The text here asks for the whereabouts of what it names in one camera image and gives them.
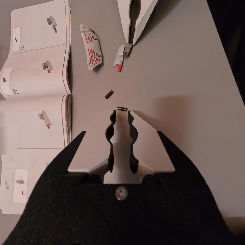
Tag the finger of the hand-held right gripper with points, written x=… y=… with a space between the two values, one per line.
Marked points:
x=143 y=17
x=125 y=19

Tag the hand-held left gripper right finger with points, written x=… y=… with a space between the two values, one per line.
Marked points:
x=155 y=153

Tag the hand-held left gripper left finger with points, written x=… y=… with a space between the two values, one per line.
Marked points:
x=90 y=153

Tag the grey toy assembly red axle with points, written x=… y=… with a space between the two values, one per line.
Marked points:
x=119 y=55

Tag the black toy pin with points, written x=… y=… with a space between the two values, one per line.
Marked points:
x=121 y=109
x=109 y=94

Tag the grey printed toy panel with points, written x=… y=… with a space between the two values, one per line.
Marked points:
x=91 y=47

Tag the person's black clothing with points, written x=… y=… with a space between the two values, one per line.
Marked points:
x=233 y=38

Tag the white instruction booklet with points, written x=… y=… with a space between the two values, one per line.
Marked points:
x=38 y=57

